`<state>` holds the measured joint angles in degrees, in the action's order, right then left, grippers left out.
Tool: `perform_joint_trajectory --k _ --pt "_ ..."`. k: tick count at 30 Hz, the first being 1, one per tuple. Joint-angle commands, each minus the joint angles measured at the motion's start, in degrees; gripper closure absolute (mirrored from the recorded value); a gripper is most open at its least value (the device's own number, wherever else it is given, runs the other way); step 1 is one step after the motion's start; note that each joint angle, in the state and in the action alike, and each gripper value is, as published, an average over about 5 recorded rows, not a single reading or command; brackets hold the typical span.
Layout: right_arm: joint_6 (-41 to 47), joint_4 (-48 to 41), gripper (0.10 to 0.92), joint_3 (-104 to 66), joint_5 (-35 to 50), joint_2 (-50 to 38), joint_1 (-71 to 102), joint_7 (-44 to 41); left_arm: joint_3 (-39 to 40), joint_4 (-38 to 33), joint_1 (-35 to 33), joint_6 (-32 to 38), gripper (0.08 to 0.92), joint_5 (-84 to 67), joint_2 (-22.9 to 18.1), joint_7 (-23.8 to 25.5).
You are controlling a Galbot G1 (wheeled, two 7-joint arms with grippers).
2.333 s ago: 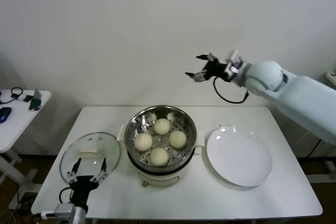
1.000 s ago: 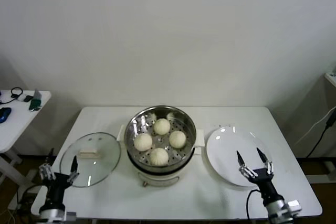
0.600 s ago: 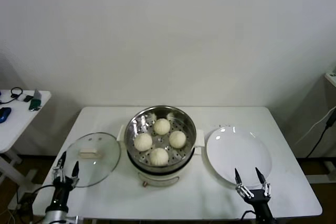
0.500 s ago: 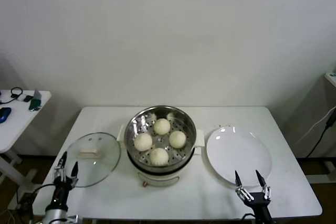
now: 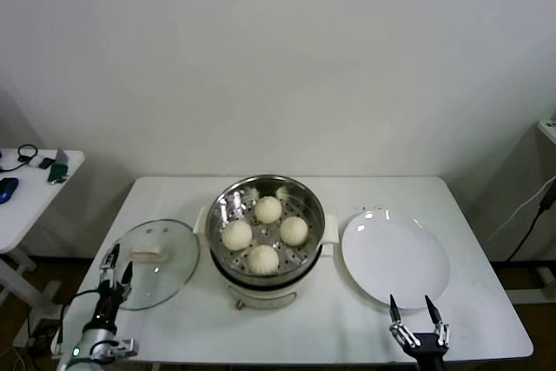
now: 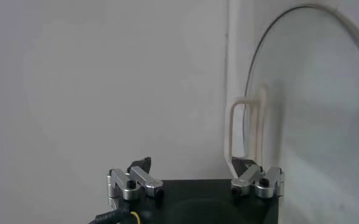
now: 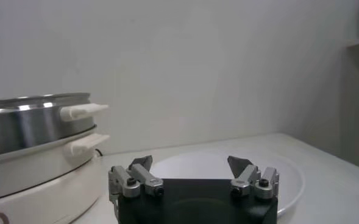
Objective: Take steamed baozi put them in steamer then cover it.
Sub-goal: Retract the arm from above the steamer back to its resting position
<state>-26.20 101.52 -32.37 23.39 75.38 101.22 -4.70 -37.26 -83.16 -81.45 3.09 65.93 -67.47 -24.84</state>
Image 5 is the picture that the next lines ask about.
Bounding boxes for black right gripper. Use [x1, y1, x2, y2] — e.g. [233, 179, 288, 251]
[388, 294, 452, 371]

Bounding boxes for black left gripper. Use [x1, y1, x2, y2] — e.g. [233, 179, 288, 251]
[92, 243, 135, 332]

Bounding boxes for glass lid with cream handle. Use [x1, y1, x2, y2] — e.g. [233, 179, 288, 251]
[103, 218, 202, 312]

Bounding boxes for white steamed baozi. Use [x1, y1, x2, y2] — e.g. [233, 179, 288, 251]
[254, 195, 282, 224]
[248, 243, 281, 275]
[279, 215, 310, 246]
[222, 219, 253, 252]

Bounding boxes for stainless steel steamer basket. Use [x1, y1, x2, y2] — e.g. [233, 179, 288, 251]
[204, 174, 327, 288]

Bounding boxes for steel steamer pot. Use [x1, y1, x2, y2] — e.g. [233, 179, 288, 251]
[193, 205, 340, 312]

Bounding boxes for white oval plate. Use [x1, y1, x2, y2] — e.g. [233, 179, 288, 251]
[341, 209, 451, 311]

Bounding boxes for floor power strip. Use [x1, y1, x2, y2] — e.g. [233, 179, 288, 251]
[26, 317, 60, 346]

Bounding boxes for white side table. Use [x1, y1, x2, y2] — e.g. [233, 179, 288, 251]
[0, 148, 87, 315]

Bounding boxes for green flat object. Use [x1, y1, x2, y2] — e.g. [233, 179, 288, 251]
[46, 162, 71, 185]

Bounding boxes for blue computer mouse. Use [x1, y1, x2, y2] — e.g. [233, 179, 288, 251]
[0, 176, 21, 205]

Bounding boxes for white shelf with items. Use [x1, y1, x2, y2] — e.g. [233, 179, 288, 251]
[536, 112, 556, 146]

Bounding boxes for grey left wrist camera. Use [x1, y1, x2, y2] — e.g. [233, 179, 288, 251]
[103, 336, 140, 357]

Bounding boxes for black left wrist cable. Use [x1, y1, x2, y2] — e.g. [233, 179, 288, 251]
[57, 290, 103, 347]

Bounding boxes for neighbouring table leg frame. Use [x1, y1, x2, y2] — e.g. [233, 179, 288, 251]
[493, 260, 556, 307]

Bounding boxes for white power cable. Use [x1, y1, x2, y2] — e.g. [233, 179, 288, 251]
[493, 177, 556, 244]

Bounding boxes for black looped cable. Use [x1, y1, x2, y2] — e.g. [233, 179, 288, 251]
[0, 143, 41, 172]

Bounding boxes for black power cable with plug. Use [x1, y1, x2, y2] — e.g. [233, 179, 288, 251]
[507, 179, 556, 262]

